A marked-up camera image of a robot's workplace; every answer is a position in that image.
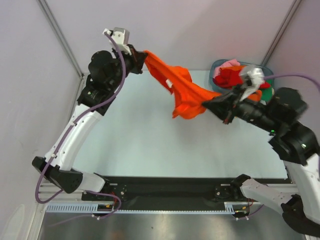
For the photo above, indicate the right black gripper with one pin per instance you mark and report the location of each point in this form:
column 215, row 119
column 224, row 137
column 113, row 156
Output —
column 221, row 105

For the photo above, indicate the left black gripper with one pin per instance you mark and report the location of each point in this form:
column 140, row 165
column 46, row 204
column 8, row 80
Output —
column 136, row 59

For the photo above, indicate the orange t shirt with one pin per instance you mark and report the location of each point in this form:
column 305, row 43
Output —
column 256, row 96
column 177, row 80

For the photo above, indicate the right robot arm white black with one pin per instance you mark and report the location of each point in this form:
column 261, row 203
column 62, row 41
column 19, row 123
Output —
column 295, row 144

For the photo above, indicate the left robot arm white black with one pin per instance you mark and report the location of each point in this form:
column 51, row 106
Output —
column 107, row 70

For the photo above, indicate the red t shirt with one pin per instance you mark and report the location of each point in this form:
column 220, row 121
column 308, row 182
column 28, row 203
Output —
column 229, row 77

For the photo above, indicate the green t shirt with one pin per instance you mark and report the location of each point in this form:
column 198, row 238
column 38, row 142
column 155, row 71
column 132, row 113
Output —
column 267, row 94

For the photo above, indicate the pink t shirt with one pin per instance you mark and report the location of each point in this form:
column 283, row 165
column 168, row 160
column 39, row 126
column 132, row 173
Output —
column 222, row 63

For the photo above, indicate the blue plastic basket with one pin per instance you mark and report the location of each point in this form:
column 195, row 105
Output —
column 268, row 83

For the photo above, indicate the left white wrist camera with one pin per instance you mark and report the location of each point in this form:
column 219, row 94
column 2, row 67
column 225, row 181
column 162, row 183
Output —
column 120, row 36

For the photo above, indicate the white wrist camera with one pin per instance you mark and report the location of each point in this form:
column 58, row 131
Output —
column 120, row 36
column 253, row 78

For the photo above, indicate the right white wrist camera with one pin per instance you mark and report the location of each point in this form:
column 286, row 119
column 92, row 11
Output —
column 253, row 78

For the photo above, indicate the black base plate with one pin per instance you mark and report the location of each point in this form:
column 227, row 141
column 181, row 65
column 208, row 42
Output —
column 168, row 191

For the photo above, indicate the white slotted cable duct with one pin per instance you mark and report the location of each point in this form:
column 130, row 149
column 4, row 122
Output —
column 222, row 208

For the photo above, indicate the aluminium frame rail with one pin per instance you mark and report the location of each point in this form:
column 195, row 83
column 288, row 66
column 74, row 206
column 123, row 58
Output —
column 47, row 190

